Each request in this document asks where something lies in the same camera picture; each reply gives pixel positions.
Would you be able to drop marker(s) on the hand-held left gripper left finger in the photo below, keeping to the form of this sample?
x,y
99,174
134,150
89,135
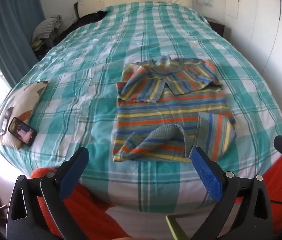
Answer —
x,y
73,173

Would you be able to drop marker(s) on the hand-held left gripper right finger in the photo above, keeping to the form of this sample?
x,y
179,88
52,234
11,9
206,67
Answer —
x,y
207,176

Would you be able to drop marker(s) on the striped knit sweater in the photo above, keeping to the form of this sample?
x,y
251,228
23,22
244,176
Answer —
x,y
156,105

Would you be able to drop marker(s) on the pile of clothes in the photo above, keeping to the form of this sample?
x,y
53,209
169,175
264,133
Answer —
x,y
44,27

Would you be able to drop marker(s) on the olive green flat object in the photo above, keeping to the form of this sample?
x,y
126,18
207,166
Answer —
x,y
174,227

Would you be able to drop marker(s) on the black smartphone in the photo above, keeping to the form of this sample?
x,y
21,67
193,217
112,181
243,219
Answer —
x,y
22,131

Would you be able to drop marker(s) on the teal checked blanket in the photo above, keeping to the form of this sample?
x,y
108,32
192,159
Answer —
x,y
81,92

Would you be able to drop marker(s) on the patterned pillow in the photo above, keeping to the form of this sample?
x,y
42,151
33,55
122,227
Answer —
x,y
23,97

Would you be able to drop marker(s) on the white wardrobe doors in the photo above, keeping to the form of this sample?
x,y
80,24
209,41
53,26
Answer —
x,y
255,17

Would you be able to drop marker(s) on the dark wooden nightstand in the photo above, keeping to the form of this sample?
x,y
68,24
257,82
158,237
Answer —
x,y
217,27

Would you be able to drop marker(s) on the black garment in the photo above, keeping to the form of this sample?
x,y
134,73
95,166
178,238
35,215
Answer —
x,y
88,18

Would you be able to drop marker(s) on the teal curtain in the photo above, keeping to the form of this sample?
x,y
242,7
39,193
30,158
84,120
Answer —
x,y
13,30

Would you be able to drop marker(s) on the white wall socket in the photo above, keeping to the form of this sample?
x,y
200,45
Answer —
x,y
204,1

